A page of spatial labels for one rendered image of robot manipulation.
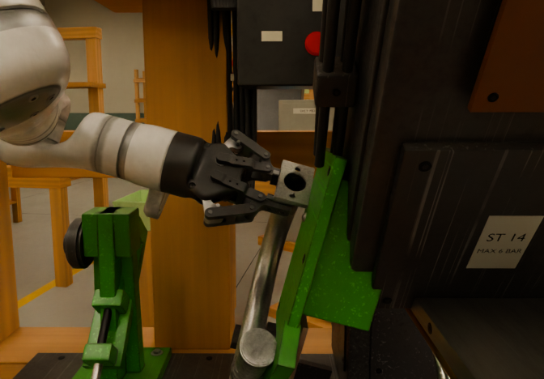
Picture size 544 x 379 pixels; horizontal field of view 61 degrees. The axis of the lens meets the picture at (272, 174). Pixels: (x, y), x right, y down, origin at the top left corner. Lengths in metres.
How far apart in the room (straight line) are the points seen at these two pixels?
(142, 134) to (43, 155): 0.11
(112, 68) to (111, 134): 11.31
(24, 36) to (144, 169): 0.29
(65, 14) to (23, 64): 12.32
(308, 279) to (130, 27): 11.40
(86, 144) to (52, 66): 0.29
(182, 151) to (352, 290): 0.24
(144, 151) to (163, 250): 0.35
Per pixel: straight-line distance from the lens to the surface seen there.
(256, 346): 0.48
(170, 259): 0.86
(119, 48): 11.82
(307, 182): 0.54
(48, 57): 0.28
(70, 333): 1.05
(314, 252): 0.44
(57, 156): 0.58
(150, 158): 0.54
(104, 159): 0.56
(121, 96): 11.75
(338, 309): 0.48
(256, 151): 0.58
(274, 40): 0.70
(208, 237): 0.84
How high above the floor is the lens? 1.31
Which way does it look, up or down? 8 degrees down
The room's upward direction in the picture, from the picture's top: straight up
